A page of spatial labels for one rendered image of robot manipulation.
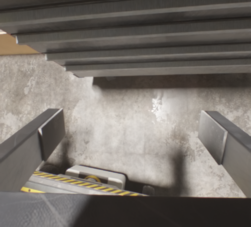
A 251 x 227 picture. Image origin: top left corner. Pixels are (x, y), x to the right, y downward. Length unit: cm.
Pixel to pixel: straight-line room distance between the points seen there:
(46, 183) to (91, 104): 44
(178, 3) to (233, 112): 74
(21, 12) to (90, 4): 12
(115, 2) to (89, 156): 79
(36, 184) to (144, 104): 56
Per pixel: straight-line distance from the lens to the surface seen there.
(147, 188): 82
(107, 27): 37
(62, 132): 16
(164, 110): 89
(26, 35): 45
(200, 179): 95
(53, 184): 68
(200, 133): 17
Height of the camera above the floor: 88
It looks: 79 degrees down
